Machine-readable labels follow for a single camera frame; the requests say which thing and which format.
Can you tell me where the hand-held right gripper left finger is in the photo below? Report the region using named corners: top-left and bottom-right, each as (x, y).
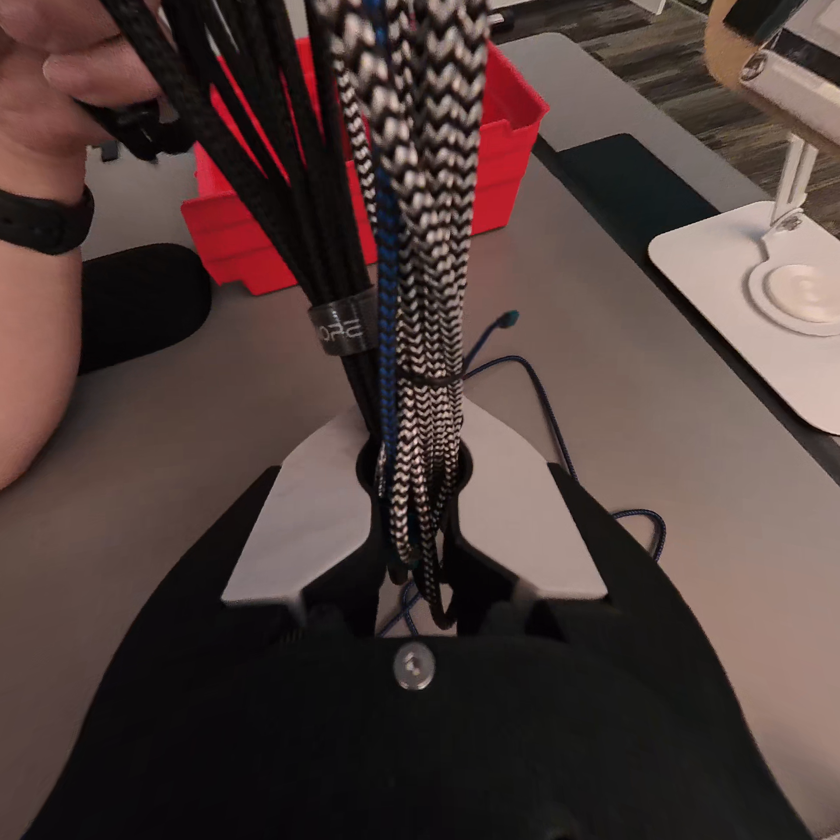
top-left (222, 403), bottom-right (385, 605)

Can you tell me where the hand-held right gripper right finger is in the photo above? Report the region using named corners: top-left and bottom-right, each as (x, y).
top-left (453, 395), bottom-right (608, 601)

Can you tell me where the black white braided usb-c cable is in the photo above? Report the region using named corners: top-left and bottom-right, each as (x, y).
top-left (328, 0), bottom-right (490, 631)

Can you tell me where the blue braided cable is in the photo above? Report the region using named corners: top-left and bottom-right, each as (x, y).
top-left (367, 0), bottom-right (667, 641)

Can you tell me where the person's left hand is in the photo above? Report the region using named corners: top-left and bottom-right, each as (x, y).
top-left (0, 0), bottom-right (168, 198)

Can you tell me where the person's dark clothing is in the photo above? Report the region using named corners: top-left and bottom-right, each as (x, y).
top-left (77, 243), bottom-right (212, 376)

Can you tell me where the instruction board stand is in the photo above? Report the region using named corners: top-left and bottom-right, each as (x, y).
top-left (648, 0), bottom-right (840, 435)

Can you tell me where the red plastic bin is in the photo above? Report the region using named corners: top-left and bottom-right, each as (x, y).
top-left (180, 36), bottom-right (551, 296)

